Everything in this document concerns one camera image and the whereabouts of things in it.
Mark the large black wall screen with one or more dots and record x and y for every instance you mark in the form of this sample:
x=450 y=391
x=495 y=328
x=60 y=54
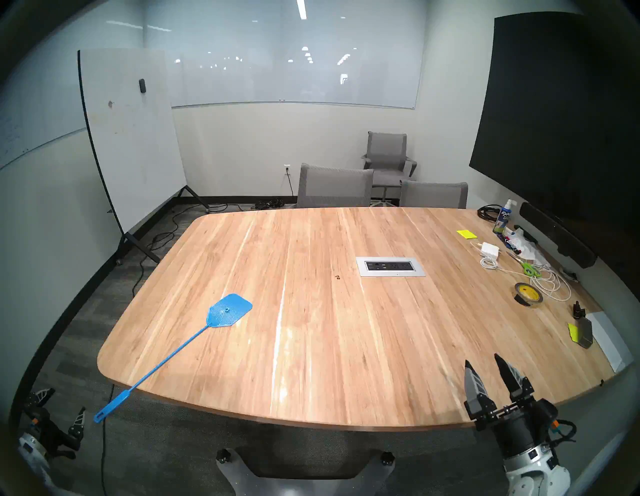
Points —
x=550 y=115

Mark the black video sound bar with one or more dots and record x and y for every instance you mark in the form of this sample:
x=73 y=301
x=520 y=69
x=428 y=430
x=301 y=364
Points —
x=555 y=232

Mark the white mobile whiteboard on stand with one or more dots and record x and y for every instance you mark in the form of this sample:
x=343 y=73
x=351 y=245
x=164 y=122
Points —
x=130 y=145

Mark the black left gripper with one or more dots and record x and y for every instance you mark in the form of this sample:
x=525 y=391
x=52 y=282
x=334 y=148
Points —
x=57 y=435

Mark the white plastic bag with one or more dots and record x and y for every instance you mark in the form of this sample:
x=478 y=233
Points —
x=530 y=252

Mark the silver table power outlet box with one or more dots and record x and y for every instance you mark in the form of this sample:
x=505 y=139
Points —
x=390 y=266

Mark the brown packing tape roll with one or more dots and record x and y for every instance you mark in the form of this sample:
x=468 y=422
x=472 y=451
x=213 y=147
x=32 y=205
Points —
x=532 y=301

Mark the grey mesh office chair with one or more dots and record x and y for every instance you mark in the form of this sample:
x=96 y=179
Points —
x=335 y=186
x=434 y=195

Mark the small yellow sticky note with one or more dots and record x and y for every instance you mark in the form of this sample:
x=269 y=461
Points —
x=573 y=332

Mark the yellow sticky note pad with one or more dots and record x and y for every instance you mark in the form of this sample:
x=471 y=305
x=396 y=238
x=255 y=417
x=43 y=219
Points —
x=466 y=234

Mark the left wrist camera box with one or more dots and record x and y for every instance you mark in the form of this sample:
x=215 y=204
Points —
x=35 y=424

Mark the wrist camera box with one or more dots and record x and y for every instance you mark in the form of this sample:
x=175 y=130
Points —
x=547 y=412
x=35 y=424

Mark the whiteboard cleaner spray bottle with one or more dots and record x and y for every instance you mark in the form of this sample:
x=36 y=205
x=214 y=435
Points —
x=502 y=220

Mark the black round knob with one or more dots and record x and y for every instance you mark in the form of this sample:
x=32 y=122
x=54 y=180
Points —
x=387 y=457
x=223 y=455

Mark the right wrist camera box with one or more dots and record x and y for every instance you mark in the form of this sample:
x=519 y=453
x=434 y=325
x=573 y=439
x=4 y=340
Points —
x=547 y=412

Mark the wide glass wall whiteboard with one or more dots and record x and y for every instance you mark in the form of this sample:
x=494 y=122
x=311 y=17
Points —
x=290 y=75

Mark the grey office chair with armrests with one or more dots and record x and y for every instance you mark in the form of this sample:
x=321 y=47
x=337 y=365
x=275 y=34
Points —
x=386 y=150

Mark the dark grey flat device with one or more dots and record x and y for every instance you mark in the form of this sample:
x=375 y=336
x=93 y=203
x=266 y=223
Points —
x=585 y=332

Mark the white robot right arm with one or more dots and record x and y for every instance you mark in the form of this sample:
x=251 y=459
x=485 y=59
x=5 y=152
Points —
x=535 y=475

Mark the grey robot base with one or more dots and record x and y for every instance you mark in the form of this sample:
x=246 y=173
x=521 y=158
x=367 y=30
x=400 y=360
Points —
x=305 y=487

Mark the glass wall whiteboard with writing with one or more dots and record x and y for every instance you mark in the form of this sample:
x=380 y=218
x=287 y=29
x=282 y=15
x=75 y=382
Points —
x=35 y=120

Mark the blue plastic fly swatter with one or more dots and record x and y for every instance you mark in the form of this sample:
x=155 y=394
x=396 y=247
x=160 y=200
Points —
x=227 y=312

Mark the whiteboard marker pack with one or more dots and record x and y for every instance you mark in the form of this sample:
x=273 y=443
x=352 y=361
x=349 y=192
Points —
x=511 y=243

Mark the white power adapter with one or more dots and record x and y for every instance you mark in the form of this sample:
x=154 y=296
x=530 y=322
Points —
x=490 y=249

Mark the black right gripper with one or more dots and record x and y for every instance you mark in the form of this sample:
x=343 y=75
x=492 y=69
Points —
x=510 y=430

